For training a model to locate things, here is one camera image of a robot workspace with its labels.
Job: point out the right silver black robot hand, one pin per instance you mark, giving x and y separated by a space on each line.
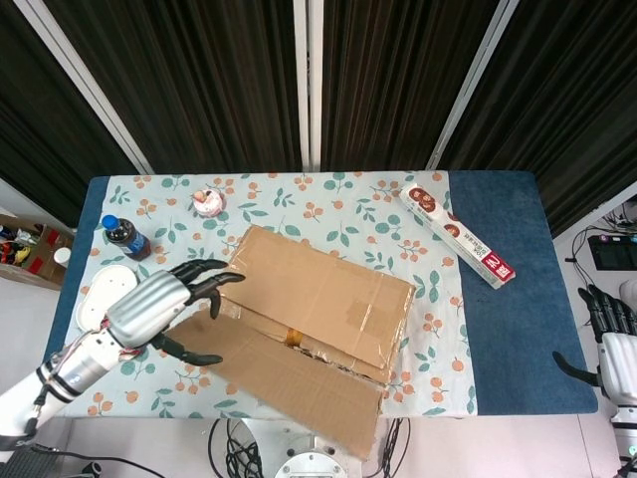
619 363

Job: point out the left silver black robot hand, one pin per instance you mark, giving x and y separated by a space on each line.
144 311

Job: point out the brown cardboard shipping box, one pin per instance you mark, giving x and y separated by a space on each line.
318 284

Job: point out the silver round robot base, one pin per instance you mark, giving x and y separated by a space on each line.
311 463

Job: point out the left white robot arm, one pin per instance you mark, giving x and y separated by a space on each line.
74 371

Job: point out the open cardboard box with clutter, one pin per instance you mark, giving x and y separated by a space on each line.
15 271

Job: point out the long cling film box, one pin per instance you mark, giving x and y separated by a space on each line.
460 236

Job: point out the white plastic tray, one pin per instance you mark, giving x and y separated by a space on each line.
107 291

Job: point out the cola bottle with blue cap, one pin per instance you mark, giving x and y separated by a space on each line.
127 241

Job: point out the white round floor device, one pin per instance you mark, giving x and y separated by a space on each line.
630 288

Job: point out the small white jar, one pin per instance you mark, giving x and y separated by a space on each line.
62 256

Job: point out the blue padded table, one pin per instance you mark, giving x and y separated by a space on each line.
522 323

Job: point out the black flat floor device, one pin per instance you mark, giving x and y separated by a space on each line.
612 254

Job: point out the pink cupcake toy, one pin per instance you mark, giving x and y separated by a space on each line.
208 203

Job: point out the black ribbed panel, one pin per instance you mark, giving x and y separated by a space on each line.
25 465

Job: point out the dark pleated screen panel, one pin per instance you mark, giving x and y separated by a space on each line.
30 124
398 74
199 74
572 99

